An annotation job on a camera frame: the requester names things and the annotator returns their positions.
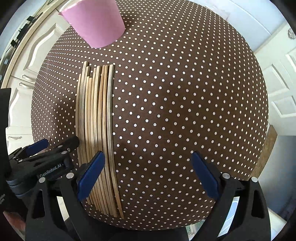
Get wooden chopstick short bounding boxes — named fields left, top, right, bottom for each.
left=86, top=77, right=95, bottom=207

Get pink paper cup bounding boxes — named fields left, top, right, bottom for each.
left=60, top=0, right=125, bottom=48

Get wooden chopstick tall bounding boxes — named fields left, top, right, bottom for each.
left=80, top=61, right=88, bottom=163

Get cream kitchen base cabinets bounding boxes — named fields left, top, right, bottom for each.
left=2, top=9, right=69, bottom=153

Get brown polka dot tablecloth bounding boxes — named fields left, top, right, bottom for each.
left=31, top=1, right=268, bottom=230

